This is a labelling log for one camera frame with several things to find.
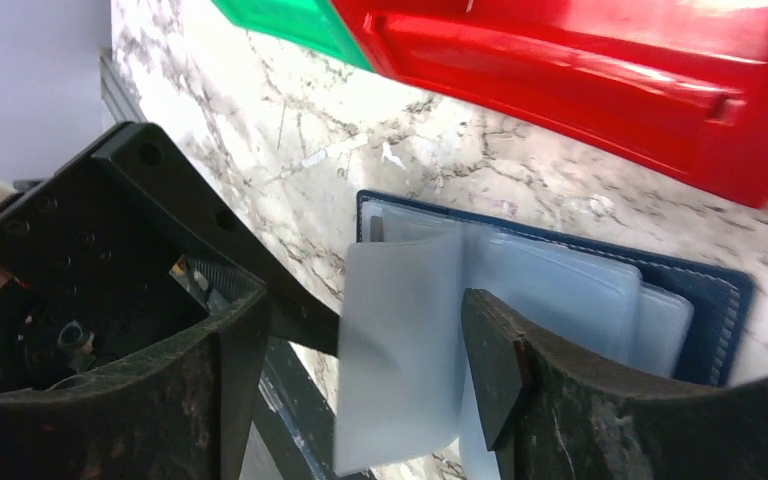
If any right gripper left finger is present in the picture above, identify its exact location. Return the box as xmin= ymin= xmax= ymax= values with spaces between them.
xmin=0 ymin=266 xmax=272 ymax=479

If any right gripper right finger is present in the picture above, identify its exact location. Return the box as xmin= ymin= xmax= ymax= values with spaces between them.
xmin=462 ymin=289 xmax=768 ymax=479

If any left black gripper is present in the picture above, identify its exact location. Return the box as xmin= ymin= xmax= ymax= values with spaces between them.
xmin=0 ymin=121 xmax=339 ymax=393

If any navy blue card holder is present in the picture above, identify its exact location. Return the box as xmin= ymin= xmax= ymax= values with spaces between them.
xmin=333 ymin=190 xmax=755 ymax=479

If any green plastic bin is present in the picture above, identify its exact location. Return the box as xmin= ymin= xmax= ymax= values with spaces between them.
xmin=212 ymin=0 xmax=374 ymax=72

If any red double bin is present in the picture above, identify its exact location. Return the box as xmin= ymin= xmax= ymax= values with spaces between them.
xmin=335 ymin=0 xmax=768 ymax=208

